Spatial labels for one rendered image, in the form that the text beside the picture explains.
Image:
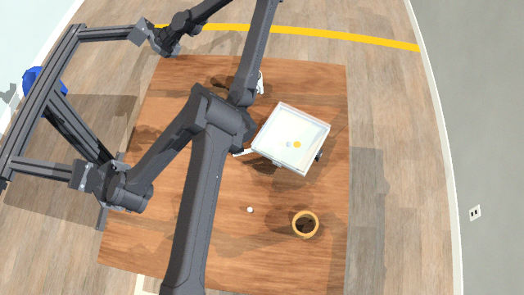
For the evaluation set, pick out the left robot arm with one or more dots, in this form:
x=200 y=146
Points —
x=191 y=22

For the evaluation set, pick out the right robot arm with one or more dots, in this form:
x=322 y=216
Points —
x=185 y=274

